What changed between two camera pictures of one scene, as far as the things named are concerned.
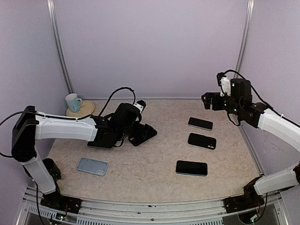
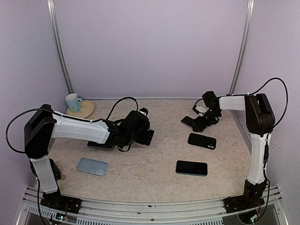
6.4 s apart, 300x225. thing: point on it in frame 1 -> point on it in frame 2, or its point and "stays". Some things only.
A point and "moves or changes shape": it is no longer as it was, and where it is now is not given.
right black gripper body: x=217 y=105 -> x=209 y=120
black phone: x=108 y=144 stays
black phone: x=200 y=123 moves or changes shape
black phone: x=202 y=141 stays
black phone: x=191 y=168 stays
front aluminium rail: x=93 y=212 stays
